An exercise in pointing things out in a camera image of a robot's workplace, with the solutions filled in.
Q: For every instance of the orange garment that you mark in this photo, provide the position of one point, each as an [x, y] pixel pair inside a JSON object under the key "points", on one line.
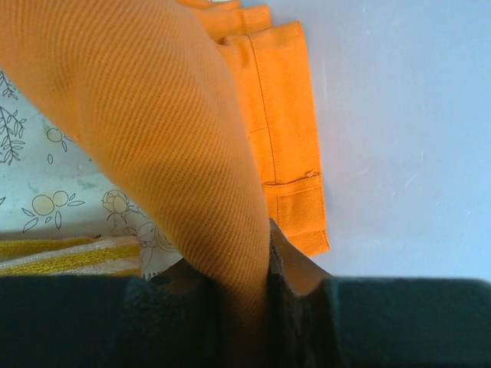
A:
{"points": [[203, 117]]}

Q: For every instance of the floral patterned table mat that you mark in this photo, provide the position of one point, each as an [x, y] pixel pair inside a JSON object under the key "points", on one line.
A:
{"points": [[51, 190]]}

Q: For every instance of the yellow white striped towel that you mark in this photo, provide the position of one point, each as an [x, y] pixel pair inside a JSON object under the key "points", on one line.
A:
{"points": [[114, 256]]}

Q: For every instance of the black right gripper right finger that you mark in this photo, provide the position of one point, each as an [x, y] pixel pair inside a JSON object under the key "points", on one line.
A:
{"points": [[300, 274]]}

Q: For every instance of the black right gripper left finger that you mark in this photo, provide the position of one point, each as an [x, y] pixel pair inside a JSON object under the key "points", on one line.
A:
{"points": [[178, 282]]}

